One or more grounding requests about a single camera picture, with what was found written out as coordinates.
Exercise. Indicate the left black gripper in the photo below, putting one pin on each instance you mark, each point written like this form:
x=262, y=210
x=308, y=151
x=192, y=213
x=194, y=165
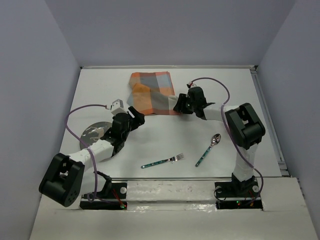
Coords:
x=138, y=119

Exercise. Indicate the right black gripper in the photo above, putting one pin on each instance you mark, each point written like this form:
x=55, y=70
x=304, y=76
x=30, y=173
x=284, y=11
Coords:
x=180, y=105

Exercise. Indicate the orange grey checked cloth napkin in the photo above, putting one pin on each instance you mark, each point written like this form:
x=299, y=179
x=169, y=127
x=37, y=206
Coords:
x=152, y=93

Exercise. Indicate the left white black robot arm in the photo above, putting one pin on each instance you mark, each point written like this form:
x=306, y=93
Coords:
x=76, y=174

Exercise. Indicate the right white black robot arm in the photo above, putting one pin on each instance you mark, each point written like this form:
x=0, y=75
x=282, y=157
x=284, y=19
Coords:
x=245, y=130

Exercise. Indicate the grey plate with deer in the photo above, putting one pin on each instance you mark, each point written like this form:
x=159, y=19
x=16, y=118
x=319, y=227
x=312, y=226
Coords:
x=93, y=134

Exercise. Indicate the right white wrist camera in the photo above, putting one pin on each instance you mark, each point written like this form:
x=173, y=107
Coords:
x=191, y=84

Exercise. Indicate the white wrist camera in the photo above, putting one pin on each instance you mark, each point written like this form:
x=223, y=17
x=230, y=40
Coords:
x=117, y=107
x=191, y=84

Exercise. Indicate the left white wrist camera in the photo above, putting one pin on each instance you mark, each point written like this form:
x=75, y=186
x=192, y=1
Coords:
x=117, y=107

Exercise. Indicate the spoon with green handle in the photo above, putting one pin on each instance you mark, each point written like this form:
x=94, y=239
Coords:
x=214, y=141

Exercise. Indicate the fork with green handle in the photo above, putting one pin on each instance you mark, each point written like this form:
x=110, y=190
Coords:
x=172, y=159

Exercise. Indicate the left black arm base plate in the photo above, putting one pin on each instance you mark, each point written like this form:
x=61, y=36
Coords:
x=114, y=200

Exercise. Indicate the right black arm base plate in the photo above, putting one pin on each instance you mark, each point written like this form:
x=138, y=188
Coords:
x=228, y=199

